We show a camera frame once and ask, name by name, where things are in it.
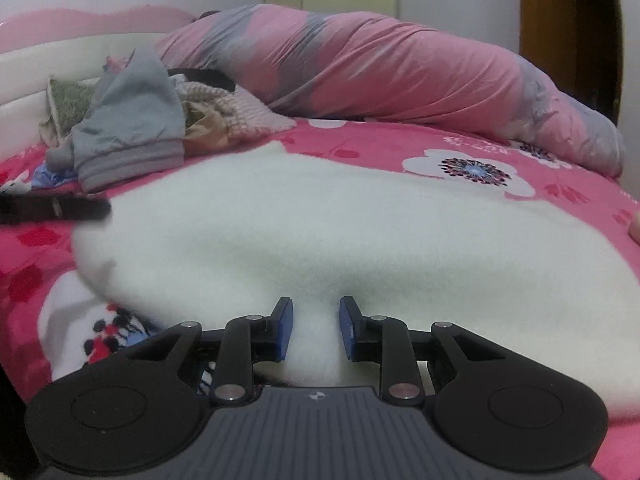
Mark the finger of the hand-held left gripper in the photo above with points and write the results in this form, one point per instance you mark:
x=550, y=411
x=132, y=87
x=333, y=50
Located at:
x=60, y=209

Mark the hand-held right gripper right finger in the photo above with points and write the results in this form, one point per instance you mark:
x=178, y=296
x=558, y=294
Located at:
x=346, y=330

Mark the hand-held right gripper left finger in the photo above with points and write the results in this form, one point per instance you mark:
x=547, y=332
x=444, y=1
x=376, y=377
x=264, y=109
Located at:
x=286, y=330

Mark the white fluffy sweater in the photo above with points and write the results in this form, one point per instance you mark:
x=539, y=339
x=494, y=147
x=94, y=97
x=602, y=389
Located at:
x=325, y=230

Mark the blue patterned cloth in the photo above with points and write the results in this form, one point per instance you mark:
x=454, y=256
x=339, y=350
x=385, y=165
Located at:
x=52, y=176

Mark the green cushion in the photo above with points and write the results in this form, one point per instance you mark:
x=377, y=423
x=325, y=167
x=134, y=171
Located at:
x=70, y=105

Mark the grey jacket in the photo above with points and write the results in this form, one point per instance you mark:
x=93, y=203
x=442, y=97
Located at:
x=130, y=120

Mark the pink white bed headboard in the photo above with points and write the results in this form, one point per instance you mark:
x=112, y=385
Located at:
x=60, y=45

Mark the tan garment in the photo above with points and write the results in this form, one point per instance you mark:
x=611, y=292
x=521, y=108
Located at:
x=205, y=130

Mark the pink floral blanket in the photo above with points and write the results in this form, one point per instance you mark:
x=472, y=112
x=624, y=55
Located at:
x=350, y=146

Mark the black garment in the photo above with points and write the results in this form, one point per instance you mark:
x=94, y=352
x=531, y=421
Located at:
x=205, y=77

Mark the pink grey rolled duvet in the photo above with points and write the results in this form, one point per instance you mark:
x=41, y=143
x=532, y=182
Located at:
x=375, y=70

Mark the cream folded garment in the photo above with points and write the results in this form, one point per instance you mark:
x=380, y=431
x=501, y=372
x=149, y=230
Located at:
x=636, y=225

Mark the brown wooden door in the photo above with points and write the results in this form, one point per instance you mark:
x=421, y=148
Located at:
x=560, y=20

